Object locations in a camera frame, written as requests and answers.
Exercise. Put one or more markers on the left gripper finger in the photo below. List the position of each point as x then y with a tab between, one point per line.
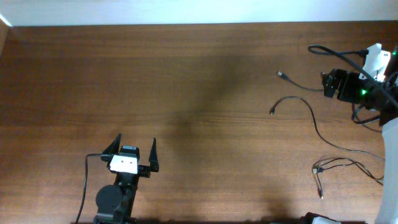
113	148
153	158

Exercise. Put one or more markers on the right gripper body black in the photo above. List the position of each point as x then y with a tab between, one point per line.
350	88

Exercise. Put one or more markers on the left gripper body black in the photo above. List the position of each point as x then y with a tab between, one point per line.
144	168

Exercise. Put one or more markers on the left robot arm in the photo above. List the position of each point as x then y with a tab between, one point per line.
115	201

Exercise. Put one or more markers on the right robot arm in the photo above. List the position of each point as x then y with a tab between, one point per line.
373	87

